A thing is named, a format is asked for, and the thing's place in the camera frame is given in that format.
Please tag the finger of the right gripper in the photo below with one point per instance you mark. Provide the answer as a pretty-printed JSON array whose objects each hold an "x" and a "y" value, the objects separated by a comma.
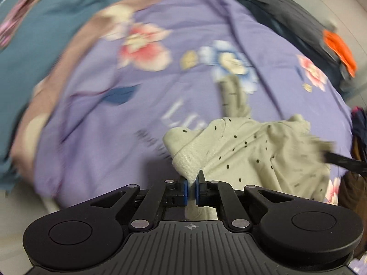
[{"x": 352, "y": 165}]

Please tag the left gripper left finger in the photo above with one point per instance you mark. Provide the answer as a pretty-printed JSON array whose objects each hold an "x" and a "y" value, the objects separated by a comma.
[{"x": 176, "y": 192}]

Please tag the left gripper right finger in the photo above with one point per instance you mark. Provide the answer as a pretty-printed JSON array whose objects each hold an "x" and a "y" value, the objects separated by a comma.
[{"x": 206, "y": 192}]

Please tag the beige polka dot garment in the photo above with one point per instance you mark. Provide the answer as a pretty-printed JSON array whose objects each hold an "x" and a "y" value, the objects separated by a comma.
[{"x": 281, "y": 156}]

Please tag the dark clothes pile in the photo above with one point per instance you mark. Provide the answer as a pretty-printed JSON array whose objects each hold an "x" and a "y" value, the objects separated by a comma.
[{"x": 358, "y": 117}]

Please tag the orange cloth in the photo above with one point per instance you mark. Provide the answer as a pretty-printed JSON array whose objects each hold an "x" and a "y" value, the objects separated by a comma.
[{"x": 340, "y": 48}]

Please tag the purple floral bed sheet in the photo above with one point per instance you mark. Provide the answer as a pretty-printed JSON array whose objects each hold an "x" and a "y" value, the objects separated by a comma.
[{"x": 139, "y": 68}]

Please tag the teal blue blanket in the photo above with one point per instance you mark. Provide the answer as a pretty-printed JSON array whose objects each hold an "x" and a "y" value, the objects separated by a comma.
[{"x": 30, "y": 55}]

